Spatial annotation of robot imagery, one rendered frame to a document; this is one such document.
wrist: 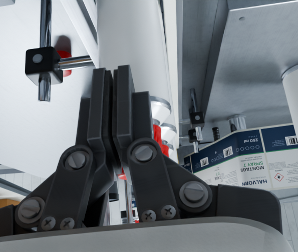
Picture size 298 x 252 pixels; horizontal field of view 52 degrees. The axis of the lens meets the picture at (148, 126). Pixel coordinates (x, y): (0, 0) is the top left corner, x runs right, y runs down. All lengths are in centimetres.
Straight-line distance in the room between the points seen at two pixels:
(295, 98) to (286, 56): 8
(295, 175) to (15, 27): 62
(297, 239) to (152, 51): 575
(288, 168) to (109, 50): 59
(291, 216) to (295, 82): 537
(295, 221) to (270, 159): 519
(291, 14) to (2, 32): 40
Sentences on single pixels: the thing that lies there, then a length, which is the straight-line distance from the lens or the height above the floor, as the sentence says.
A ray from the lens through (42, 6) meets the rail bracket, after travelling 37.
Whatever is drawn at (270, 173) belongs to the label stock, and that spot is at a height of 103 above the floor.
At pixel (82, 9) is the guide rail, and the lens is 25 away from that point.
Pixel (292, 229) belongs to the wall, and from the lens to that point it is 589.
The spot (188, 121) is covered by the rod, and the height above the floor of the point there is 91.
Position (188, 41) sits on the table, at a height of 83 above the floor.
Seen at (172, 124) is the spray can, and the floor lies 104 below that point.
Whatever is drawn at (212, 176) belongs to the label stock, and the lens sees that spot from 84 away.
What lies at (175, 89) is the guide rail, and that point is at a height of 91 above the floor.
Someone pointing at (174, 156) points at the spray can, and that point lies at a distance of 46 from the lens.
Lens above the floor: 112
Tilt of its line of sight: 18 degrees down
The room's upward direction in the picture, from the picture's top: 175 degrees clockwise
